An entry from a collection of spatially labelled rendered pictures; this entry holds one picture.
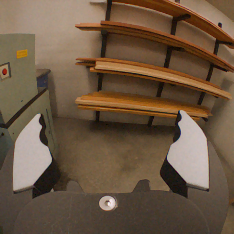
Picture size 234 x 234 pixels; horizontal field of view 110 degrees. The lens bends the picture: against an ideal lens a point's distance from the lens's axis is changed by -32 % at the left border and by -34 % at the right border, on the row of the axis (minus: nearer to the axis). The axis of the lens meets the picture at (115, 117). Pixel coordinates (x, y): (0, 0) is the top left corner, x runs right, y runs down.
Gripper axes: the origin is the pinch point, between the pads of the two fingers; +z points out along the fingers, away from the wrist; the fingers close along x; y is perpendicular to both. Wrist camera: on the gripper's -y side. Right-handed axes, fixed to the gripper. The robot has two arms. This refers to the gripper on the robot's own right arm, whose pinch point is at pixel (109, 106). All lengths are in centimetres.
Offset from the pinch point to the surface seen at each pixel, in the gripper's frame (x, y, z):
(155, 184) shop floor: 49, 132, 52
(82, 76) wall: -46, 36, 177
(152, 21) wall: 62, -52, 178
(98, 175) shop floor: -18, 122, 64
